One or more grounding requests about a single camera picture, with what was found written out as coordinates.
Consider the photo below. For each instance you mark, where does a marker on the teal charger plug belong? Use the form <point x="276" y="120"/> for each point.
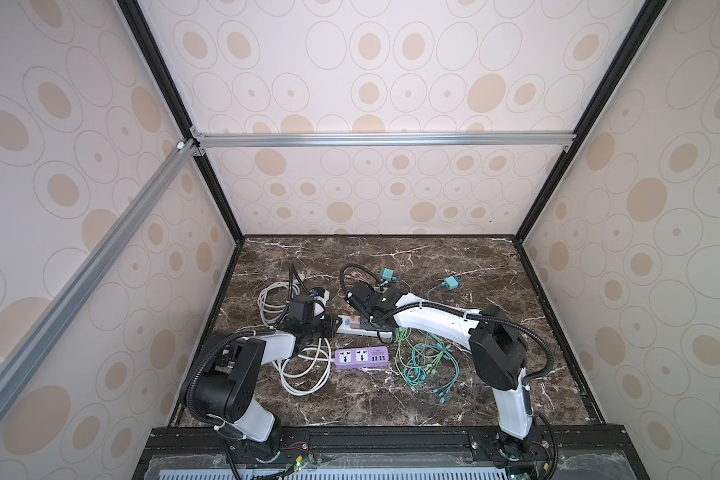
<point x="387" y="275"/>
<point x="449" y="283"/>

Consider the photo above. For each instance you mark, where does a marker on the silver aluminium rail left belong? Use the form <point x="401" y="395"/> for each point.
<point x="26" y="358"/>

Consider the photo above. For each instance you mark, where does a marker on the silver aluminium rail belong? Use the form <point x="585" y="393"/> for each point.
<point x="26" y="358"/>
<point x="420" y="139"/>

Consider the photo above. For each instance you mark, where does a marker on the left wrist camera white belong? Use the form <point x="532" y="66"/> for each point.
<point x="320" y="297"/>

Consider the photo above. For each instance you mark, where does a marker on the purple power strip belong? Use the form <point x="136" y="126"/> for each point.
<point x="362" y="358"/>

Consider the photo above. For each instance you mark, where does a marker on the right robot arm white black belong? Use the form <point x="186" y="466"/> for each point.
<point x="506" y="355"/>

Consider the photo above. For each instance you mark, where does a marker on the white blue power strip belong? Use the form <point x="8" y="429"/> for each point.
<point x="364" y="330"/>

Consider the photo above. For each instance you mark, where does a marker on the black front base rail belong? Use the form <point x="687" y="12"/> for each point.
<point x="559" y="452"/>

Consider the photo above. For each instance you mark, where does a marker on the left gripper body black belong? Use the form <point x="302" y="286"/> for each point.
<point x="317" y="329"/>

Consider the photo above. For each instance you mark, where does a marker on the silver aluminium rail back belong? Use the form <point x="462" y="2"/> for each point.
<point x="420" y="139"/>

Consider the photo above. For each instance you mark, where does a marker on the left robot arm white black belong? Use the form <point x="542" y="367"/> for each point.
<point x="219" y="387"/>

